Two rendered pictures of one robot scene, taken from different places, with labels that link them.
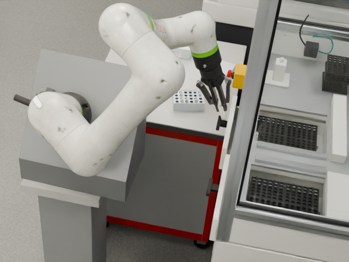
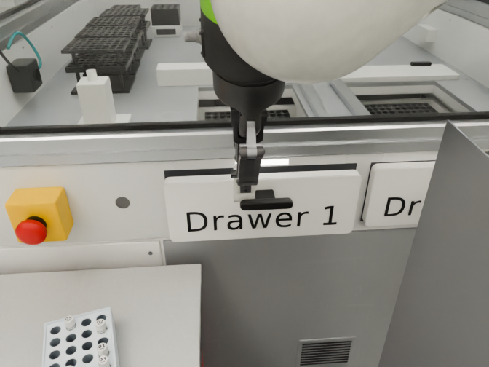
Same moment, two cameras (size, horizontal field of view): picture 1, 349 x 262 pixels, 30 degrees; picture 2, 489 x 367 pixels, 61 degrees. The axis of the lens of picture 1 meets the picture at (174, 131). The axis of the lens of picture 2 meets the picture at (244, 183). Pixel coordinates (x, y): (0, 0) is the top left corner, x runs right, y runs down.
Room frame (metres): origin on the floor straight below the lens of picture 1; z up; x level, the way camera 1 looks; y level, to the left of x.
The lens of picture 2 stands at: (1.87, 0.31, 1.25)
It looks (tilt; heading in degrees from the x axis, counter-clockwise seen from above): 32 degrees down; 258
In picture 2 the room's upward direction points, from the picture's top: straight up
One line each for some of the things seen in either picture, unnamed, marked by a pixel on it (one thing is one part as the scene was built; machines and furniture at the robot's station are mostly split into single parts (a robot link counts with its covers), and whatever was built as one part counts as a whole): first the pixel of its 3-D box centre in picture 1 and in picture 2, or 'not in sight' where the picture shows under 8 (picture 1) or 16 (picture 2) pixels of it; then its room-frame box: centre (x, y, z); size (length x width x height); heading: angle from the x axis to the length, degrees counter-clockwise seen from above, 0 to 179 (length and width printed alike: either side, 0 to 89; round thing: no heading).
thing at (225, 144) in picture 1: (228, 131); (263, 206); (1.74, -0.19, 0.87); 0.29 x 0.02 x 0.11; 173
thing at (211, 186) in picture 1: (213, 187); not in sight; (1.43, -0.14, 0.91); 0.07 x 0.04 x 0.01; 173
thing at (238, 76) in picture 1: (239, 76); (40, 215); (2.06, -0.23, 0.88); 0.07 x 0.05 x 0.07; 173
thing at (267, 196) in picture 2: (222, 123); (265, 199); (1.74, -0.17, 0.91); 0.07 x 0.04 x 0.01; 173
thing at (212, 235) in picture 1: (220, 196); (455, 192); (1.42, -0.17, 0.87); 0.29 x 0.02 x 0.11; 173
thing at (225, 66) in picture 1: (218, 66); not in sight; (2.26, -0.16, 0.77); 0.13 x 0.09 x 0.02; 69
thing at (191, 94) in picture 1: (188, 100); (81, 362); (2.00, -0.04, 0.78); 0.12 x 0.08 x 0.04; 98
